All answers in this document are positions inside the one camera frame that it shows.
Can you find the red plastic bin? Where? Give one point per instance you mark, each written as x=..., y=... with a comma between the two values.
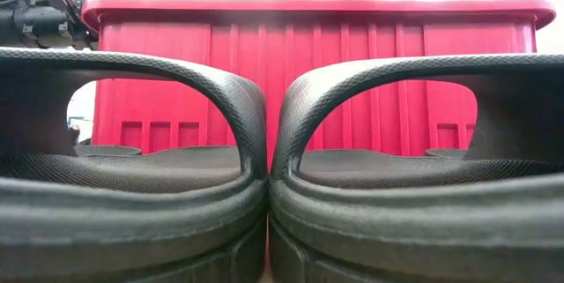
x=273, y=36

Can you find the black slide sandal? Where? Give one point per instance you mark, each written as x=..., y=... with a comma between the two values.
x=396, y=230
x=132, y=230

